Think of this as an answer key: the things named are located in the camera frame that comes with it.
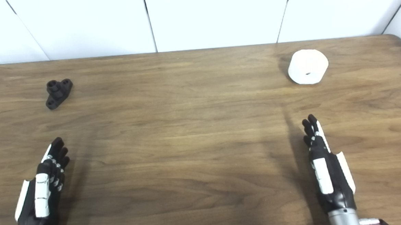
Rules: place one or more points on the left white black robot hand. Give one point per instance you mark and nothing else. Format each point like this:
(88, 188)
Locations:
(42, 196)

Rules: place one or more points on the round white plastic piece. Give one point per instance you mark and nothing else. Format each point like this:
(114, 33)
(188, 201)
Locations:
(306, 64)

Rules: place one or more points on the black plastic holder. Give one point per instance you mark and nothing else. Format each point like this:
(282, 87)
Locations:
(58, 92)

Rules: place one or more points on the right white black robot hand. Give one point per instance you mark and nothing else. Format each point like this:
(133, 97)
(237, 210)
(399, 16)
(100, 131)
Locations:
(334, 184)

